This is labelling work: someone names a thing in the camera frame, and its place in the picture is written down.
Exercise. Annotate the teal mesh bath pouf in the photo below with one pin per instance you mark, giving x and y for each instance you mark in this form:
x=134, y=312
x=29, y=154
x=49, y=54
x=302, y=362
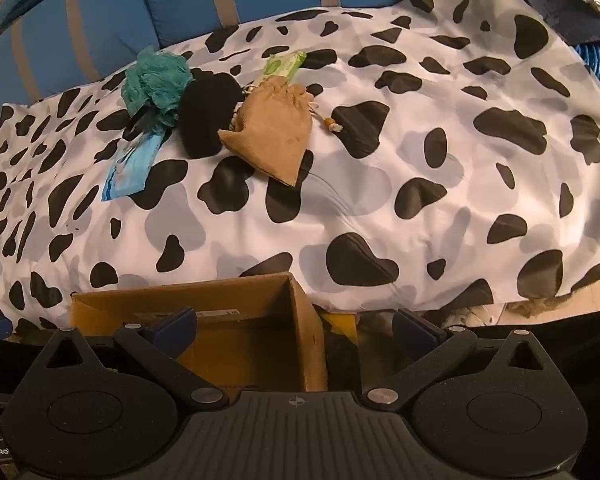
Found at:
x=155, y=85

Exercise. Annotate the cow-print blanket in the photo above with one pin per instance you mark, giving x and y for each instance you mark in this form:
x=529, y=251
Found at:
x=430, y=125

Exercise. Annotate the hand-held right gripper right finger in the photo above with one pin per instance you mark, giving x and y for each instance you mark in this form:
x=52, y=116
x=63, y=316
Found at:
x=414, y=330

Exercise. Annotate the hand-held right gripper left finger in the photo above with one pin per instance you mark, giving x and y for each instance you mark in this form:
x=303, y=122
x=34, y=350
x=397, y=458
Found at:
x=180, y=321

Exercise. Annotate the black soft pouch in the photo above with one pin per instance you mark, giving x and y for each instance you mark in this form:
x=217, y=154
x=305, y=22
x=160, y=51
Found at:
x=205, y=115

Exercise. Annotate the light blue plastic packet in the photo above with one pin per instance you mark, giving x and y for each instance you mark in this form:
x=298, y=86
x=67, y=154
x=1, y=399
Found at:
x=130, y=170

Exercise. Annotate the brown cardboard box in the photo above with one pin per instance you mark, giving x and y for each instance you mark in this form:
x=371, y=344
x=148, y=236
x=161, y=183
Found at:
x=310, y=340

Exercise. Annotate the green tissue packet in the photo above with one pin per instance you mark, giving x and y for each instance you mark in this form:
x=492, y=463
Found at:
x=280, y=66

